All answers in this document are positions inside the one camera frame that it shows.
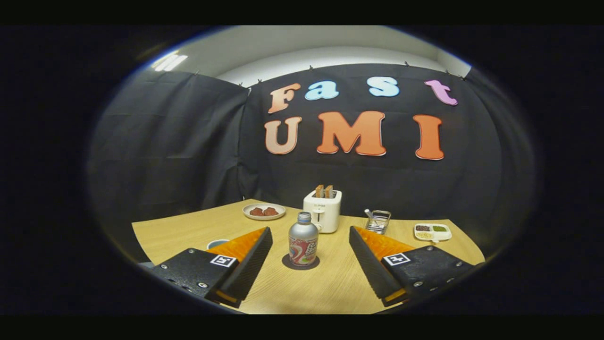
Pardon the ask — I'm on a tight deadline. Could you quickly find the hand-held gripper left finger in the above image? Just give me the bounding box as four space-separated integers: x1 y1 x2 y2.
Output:
150 227 274 309

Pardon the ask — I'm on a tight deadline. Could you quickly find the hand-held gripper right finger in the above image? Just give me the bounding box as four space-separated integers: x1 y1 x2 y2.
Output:
349 226 476 307

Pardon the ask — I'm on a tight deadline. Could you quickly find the dark round coaster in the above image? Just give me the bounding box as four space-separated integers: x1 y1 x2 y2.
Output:
282 254 320 271

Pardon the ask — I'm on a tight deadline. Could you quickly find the silver juice bottle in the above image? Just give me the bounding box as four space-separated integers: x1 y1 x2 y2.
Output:
288 212 319 266

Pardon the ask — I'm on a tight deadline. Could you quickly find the wooden table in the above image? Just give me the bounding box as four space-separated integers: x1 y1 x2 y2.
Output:
132 198 486 315

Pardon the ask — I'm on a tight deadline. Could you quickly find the round cream plate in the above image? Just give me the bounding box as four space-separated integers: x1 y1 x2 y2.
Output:
243 203 286 221

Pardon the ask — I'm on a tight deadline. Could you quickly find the white divided snack tray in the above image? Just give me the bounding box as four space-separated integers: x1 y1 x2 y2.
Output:
414 223 453 243

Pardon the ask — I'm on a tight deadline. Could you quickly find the white toaster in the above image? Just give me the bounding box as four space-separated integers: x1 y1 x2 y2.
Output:
303 189 343 234

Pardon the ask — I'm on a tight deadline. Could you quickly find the slatted ceiling light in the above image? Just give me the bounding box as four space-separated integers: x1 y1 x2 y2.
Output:
153 53 188 72

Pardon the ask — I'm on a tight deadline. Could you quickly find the metal wire basket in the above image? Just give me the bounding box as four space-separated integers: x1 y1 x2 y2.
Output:
365 209 392 235

